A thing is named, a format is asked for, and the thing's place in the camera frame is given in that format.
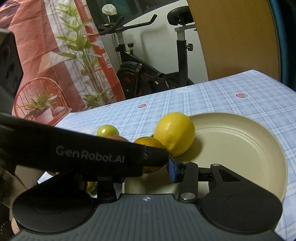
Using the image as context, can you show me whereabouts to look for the red floral curtain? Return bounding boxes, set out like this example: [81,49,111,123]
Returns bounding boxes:
[0,0,127,127]

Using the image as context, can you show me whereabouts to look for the black exercise bike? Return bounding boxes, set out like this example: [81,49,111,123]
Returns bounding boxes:
[97,5,196,99]

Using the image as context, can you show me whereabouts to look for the beige round plate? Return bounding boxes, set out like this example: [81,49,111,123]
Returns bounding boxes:
[121,112,288,203]

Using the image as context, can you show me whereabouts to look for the small yellow lemon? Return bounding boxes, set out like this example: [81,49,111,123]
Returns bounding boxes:
[87,182,97,193]

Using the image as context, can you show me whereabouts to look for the large yellow lemon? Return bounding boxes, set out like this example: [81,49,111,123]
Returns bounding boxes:
[154,112,195,157]

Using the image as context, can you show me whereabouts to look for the orange with dark spots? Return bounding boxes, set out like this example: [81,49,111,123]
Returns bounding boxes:
[134,137,167,174]

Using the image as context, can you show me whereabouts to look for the blue plaid tablecloth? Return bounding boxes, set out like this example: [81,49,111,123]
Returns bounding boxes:
[58,70,295,240]

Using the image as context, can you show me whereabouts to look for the blue curtain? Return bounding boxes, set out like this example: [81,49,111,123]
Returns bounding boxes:
[269,0,295,90]

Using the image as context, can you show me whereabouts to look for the red brown apple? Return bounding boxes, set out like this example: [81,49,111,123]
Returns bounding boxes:
[105,135,129,142]

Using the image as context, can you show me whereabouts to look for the green round fruit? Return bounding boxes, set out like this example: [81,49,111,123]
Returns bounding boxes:
[96,125,119,137]

